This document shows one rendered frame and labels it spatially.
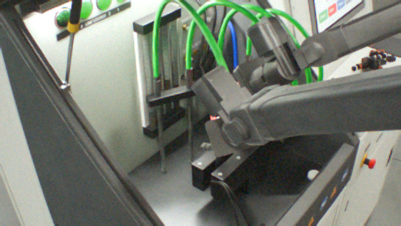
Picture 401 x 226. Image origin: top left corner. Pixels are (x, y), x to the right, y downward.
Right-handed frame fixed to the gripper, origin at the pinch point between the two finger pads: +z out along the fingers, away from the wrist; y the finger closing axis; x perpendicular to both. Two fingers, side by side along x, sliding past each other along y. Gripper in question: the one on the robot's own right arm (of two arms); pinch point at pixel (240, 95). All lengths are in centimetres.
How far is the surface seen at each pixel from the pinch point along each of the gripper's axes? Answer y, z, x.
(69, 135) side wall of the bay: 6.5, 2.0, 37.5
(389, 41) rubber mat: -3, 30, -97
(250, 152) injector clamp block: -13.5, 18.3, -7.0
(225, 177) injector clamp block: -16.0, 15.8, 3.8
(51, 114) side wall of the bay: 11.9, 3.4, 38.8
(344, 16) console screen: 12, 22, -70
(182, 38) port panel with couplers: 23.8, 28.6, -9.8
